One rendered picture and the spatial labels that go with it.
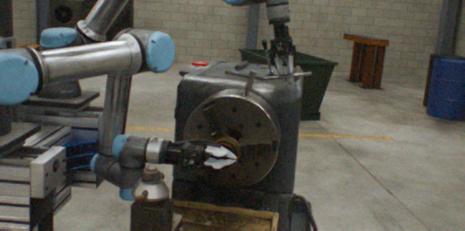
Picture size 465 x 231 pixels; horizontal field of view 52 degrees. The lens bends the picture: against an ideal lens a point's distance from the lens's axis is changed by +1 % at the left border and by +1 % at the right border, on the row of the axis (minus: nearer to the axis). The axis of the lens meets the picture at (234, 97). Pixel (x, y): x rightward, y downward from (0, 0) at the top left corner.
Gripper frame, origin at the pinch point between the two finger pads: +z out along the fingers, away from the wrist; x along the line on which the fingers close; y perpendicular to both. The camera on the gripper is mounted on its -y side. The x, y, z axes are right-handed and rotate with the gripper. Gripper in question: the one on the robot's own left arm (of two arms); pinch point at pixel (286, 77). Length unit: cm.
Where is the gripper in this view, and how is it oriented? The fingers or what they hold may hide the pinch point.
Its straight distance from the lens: 162.5
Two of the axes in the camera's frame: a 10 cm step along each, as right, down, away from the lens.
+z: 1.3, 9.8, 1.7
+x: 9.8, -1.0, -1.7
